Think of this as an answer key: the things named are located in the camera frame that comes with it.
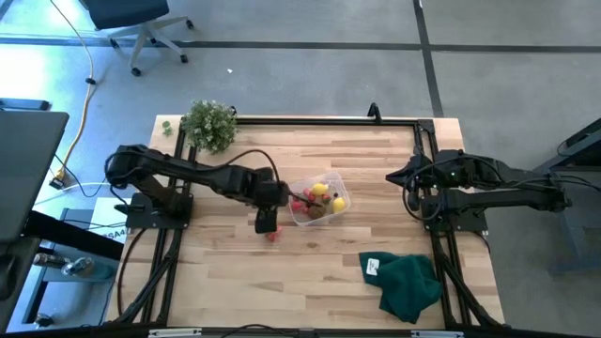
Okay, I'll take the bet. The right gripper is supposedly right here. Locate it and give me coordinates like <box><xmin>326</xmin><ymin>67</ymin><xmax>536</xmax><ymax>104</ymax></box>
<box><xmin>385</xmin><ymin>154</ymin><xmax>447</xmax><ymax>212</ymax></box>

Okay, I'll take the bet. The clear plastic container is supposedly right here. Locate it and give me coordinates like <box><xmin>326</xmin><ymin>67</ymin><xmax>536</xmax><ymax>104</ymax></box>
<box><xmin>285</xmin><ymin>170</ymin><xmax>353</xmax><ymax>228</ymax></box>

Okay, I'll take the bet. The dark green cloth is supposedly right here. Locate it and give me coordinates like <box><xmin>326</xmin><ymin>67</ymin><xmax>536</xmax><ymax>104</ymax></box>
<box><xmin>359</xmin><ymin>251</ymin><xmax>443</xmax><ymax>325</ymax></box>

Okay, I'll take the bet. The potted green plant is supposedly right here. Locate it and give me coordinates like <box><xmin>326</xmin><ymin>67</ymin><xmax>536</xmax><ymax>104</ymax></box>
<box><xmin>180</xmin><ymin>99</ymin><xmax>239</xmax><ymax>155</ymax></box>

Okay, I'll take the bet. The white printed sheet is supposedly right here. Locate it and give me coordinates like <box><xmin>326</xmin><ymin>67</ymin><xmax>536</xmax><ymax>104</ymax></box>
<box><xmin>88</xmin><ymin>196</ymin><xmax>137</xmax><ymax>245</ymax></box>

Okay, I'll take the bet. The dark metal table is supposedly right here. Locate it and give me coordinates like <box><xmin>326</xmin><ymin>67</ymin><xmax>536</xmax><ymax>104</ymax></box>
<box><xmin>534</xmin><ymin>116</ymin><xmax>601</xmax><ymax>276</ymax></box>

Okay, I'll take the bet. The metal water bottle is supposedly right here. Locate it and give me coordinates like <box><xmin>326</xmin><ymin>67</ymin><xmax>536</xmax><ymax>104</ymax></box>
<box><xmin>60</xmin><ymin>255</ymin><xmax>118</xmax><ymax>283</ymax></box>

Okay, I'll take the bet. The grey desk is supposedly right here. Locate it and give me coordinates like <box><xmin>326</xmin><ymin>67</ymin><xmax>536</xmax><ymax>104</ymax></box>
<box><xmin>0</xmin><ymin>110</ymin><xmax>70</xmax><ymax>243</ymax></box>

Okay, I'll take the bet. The office chair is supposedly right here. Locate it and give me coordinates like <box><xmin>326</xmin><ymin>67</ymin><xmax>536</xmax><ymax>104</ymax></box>
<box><xmin>77</xmin><ymin>0</ymin><xmax>196</xmax><ymax>78</ymax></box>

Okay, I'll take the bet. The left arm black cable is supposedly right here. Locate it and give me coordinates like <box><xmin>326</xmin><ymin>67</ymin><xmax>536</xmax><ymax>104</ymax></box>
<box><xmin>220</xmin><ymin>148</ymin><xmax>283</xmax><ymax>185</ymax></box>

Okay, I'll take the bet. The silver frame bracket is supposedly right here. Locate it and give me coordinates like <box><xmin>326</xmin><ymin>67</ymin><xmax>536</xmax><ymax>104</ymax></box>
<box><xmin>410</xmin><ymin>330</ymin><xmax>465</xmax><ymax>338</ymax></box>
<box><xmin>147</xmin><ymin>328</ymin><xmax>203</xmax><ymax>338</ymax></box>

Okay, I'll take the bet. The black floor cable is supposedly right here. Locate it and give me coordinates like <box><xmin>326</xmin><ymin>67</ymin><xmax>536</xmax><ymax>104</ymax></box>
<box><xmin>116</xmin><ymin>226</ymin><xmax>150</xmax><ymax>316</ymax></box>

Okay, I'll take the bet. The yellow cable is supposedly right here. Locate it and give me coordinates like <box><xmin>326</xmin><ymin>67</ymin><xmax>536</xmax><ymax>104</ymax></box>
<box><xmin>49</xmin><ymin>0</ymin><xmax>95</xmax><ymax>182</ymax></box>

